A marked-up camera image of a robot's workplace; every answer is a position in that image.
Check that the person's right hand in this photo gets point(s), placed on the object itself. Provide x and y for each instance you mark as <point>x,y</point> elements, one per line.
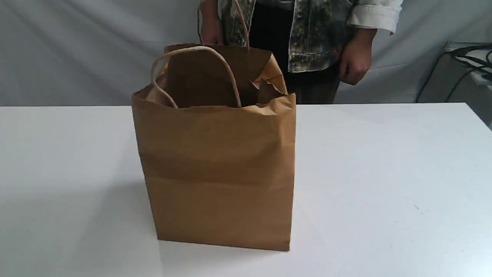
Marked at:
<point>211,29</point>

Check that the person's left hand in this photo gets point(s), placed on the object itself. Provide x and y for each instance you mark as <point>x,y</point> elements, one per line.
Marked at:
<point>356,57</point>

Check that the brown paper bag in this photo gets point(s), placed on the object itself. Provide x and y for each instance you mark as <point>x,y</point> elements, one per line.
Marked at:
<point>216,134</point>

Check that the person's left forearm white sleeve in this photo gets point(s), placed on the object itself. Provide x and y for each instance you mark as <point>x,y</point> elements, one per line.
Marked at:
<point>376,14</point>

